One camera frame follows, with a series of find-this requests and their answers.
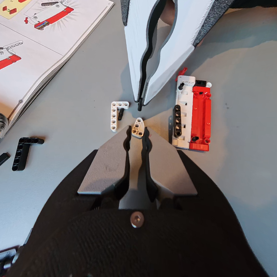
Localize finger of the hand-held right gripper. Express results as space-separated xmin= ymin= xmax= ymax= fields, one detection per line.
xmin=124 ymin=0 xmax=160 ymax=102
xmin=142 ymin=0 xmax=215 ymax=105

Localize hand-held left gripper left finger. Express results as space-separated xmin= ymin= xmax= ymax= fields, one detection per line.
xmin=77 ymin=125 xmax=133 ymax=200

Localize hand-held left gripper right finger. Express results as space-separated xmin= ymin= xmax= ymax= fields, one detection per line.
xmin=141 ymin=127 xmax=198 ymax=202

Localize small white curved brick piece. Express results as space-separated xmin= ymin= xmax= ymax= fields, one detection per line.
xmin=131 ymin=117 xmax=145 ymax=138

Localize person's right hand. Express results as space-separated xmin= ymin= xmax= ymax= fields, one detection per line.
xmin=161 ymin=0 xmax=177 ymax=26

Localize black straight brick beam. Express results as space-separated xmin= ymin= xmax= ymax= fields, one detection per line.
xmin=172 ymin=105 xmax=183 ymax=138

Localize white L-shaped brick beam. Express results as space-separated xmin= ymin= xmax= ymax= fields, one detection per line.
xmin=111 ymin=101 xmax=130 ymax=132

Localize red and white brick panel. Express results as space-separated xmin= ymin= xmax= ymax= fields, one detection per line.
xmin=172 ymin=75 xmax=212 ymax=152

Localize black L-shaped brick beam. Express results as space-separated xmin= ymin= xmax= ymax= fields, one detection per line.
xmin=12 ymin=137 xmax=45 ymax=172

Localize open instruction booklet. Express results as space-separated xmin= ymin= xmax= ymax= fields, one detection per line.
xmin=0 ymin=0 xmax=115 ymax=139

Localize black flat brick bar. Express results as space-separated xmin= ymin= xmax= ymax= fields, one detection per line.
xmin=0 ymin=152 xmax=11 ymax=166

